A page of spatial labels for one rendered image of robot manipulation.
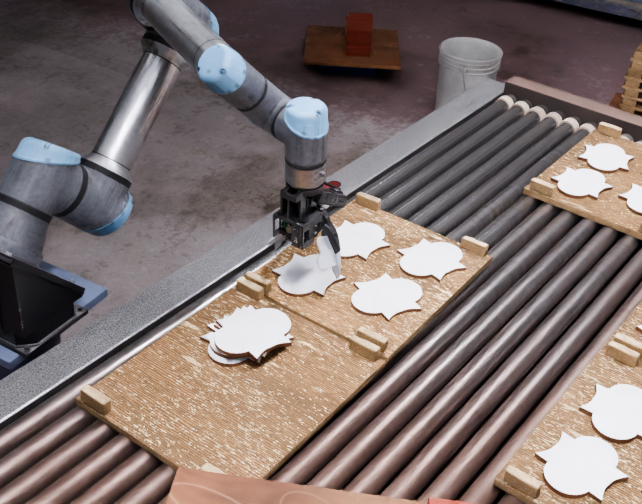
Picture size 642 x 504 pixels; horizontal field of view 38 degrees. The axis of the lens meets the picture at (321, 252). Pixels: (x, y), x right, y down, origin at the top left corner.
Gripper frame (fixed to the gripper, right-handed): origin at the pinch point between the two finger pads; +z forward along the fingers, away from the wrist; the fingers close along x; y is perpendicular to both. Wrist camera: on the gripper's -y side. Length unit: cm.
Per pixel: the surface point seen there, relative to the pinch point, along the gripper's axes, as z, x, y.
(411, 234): 4.0, 8.2, -26.3
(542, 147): 7, 12, -85
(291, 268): 2.5, -3.6, 0.9
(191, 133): 100, -180, -157
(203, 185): 99, -144, -125
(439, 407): 4.9, 38.3, 14.1
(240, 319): -0.4, 0.8, 22.0
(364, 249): 2.9, 4.1, -14.0
